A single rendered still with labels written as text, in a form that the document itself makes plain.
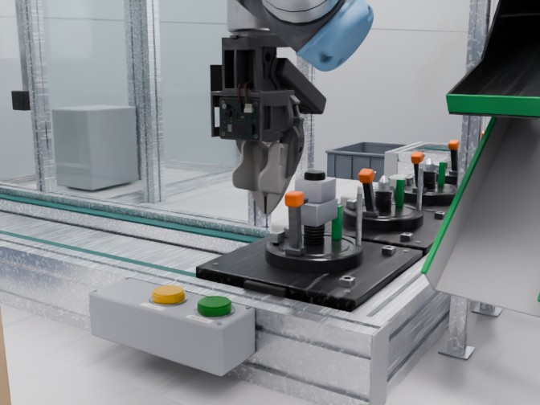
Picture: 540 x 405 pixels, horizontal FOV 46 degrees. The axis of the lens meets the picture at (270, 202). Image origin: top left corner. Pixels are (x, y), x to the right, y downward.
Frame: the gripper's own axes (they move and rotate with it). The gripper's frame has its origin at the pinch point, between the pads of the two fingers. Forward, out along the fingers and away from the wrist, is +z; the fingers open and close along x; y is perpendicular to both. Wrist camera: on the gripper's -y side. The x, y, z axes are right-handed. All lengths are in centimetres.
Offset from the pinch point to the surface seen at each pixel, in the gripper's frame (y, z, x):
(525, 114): -3.2, -11.9, 28.5
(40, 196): -24, 12, -75
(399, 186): -41.0, 4.6, 1.6
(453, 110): -4.5, -11.9, 20.8
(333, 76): -304, -8, -143
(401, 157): -129, 13, -31
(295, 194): -5.0, -0.2, 0.8
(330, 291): -0.8, 10.3, 8.3
